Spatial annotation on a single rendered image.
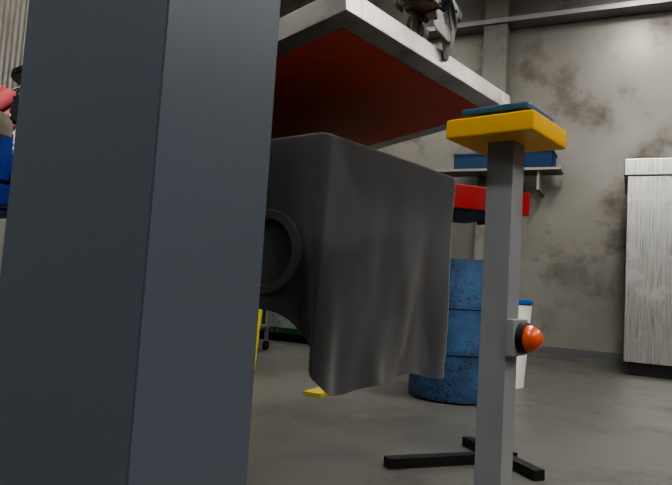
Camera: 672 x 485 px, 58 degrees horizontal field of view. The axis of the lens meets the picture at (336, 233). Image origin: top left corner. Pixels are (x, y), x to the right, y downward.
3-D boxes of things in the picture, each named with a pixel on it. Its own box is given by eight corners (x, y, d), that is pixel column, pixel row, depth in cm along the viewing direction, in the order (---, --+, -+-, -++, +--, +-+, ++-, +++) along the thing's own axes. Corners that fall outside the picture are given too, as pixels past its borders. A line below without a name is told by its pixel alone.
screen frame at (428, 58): (511, 112, 133) (510, 95, 133) (346, 9, 88) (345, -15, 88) (259, 181, 181) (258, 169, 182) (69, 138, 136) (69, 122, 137)
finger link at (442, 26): (431, 53, 106) (419, 8, 109) (447, 63, 111) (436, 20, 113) (446, 44, 104) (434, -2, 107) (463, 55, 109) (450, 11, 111)
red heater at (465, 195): (464, 226, 283) (466, 201, 284) (529, 219, 240) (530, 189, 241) (342, 214, 261) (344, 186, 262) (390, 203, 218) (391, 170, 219)
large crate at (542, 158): (556, 172, 737) (557, 155, 739) (553, 166, 702) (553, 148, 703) (511, 173, 760) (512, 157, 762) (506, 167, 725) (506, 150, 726)
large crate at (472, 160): (498, 173, 766) (498, 158, 767) (492, 168, 733) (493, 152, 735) (459, 174, 787) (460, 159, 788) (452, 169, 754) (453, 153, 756)
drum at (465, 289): (513, 398, 410) (518, 263, 417) (479, 410, 360) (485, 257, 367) (431, 385, 445) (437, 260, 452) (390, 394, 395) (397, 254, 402)
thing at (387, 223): (449, 379, 128) (459, 178, 132) (307, 405, 93) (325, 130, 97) (436, 377, 130) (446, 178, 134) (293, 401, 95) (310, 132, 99)
